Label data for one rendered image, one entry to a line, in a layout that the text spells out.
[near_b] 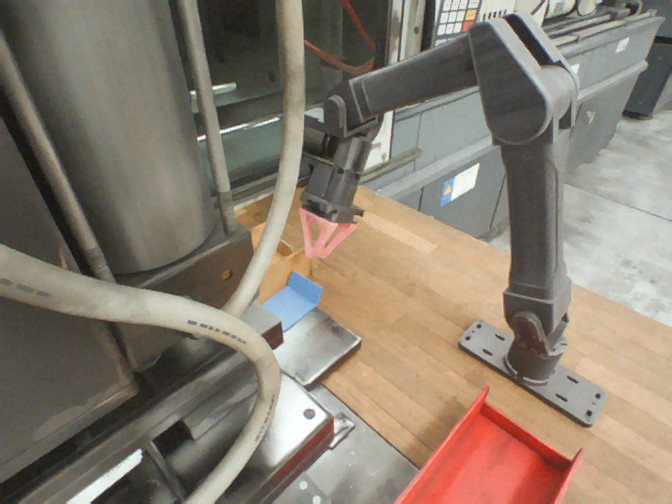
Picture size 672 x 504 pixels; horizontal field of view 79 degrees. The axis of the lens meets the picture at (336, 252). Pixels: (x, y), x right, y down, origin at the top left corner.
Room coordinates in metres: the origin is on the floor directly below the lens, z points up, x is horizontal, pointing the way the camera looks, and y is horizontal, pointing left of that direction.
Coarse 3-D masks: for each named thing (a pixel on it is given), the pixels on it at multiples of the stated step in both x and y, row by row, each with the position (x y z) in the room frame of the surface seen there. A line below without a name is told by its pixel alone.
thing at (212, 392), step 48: (144, 384) 0.16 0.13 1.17; (192, 384) 0.15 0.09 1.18; (240, 384) 0.17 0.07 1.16; (288, 384) 0.18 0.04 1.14; (96, 432) 0.13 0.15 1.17; (144, 432) 0.13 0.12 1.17; (192, 432) 0.14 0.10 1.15; (240, 432) 0.14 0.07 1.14; (288, 432) 0.14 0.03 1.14; (48, 480) 0.10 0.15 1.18; (96, 480) 0.11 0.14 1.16; (192, 480) 0.11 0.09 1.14; (240, 480) 0.11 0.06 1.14; (288, 480) 0.12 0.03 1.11
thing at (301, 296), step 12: (300, 276) 0.52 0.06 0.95; (288, 288) 0.52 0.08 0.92; (300, 288) 0.51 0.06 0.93; (312, 288) 0.50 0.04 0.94; (276, 300) 0.49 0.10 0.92; (288, 300) 0.49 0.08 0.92; (300, 300) 0.49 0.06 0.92; (312, 300) 0.49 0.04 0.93; (276, 312) 0.46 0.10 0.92; (288, 312) 0.46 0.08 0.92; (300, 312) 0.46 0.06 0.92; (288, 324) 0.44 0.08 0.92
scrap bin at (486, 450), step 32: (480, 416) 0.29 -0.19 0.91; (448, 448) 0.24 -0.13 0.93; (480, 448) 0.25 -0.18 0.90; (512, 448) 0.25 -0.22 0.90; (544, 448) 0.24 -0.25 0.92; (416, 480) 0.19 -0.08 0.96; (448, 480) 0.21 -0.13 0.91; (480, 480) 0.21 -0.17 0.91; (512, 480) 0.21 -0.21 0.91; (544, 480) 0.21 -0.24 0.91
